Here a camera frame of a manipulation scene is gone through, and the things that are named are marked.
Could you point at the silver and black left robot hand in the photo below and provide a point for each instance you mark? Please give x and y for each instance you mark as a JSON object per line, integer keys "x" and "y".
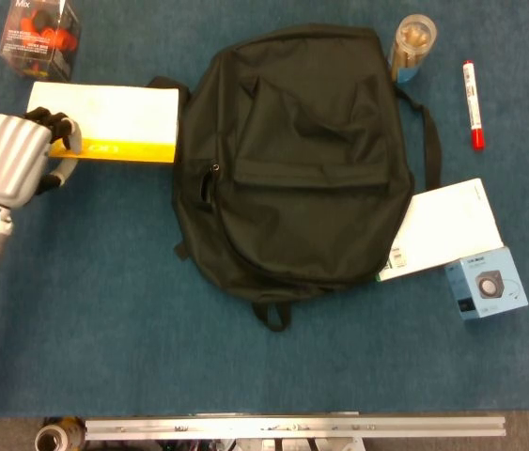
{"x": 10, "y": 160}

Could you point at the white and yellow book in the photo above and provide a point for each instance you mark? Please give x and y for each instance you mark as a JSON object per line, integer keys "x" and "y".
{"x": 118, "y": 113}

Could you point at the black fabric backpack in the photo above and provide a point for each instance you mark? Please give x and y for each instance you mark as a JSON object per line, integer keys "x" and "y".
{"x": 301, "y": 188}

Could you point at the clear box with red toy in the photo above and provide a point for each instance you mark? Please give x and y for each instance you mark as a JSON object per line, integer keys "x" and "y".
{"x": 34, "y": 47}

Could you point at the blue felt table cloth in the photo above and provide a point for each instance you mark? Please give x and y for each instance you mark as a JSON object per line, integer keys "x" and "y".
{"x": 104, "y": 352}

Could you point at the tape roll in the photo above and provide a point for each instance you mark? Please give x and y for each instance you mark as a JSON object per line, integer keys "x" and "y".
{"x": 50, "y": 439}

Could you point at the clear jar with wooden sticks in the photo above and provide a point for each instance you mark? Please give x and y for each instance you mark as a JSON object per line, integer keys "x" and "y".
{"x": 409, "y": 51}

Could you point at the flat white box green edge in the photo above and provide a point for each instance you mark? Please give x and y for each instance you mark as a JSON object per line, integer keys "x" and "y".
{"x": 452, "y": 230}

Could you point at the red and white marker pen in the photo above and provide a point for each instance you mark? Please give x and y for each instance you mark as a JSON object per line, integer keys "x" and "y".
{"x": 473, "y": 103}

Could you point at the light blue speaker box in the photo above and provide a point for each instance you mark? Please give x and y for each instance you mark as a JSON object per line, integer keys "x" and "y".
{"x": 485, "y": 286}

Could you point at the aluminium profile rail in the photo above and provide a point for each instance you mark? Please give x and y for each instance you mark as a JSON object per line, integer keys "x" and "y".
{"x": 292, "y": 427}

